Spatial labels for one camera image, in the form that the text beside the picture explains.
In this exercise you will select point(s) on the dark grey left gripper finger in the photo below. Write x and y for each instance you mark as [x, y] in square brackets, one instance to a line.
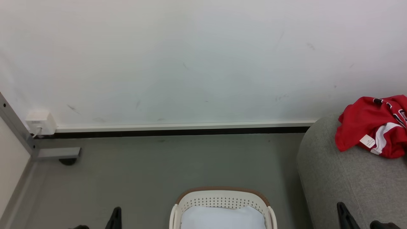
[115, 219]
[79, 227]

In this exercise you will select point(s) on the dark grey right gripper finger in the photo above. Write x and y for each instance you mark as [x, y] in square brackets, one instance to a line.
[346, 219]
[383, 225]

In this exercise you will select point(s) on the red white sports jersey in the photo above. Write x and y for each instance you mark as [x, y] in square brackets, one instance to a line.
[365, 124]

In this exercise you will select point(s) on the grey fabric sofa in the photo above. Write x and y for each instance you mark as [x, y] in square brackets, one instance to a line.
[343, 184]

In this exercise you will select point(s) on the black round partition foot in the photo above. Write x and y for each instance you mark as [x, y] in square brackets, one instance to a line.
[67, 161]

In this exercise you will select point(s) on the beige partition panel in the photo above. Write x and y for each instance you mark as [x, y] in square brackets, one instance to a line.
[9, 171]

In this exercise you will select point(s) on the black baseboard strip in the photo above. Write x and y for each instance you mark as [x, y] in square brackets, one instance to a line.
[178, 132]

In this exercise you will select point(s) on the white cloth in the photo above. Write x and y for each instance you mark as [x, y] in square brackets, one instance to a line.
[222, 218]

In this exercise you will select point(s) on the cream plastic laundry basket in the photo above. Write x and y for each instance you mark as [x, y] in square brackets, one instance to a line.
[222, 197]

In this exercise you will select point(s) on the white wall socket box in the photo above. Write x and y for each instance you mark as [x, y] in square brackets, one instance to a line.
[41, 122]

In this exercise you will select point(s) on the white wall trim strip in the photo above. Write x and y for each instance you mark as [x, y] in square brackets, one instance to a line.
[184, 126]

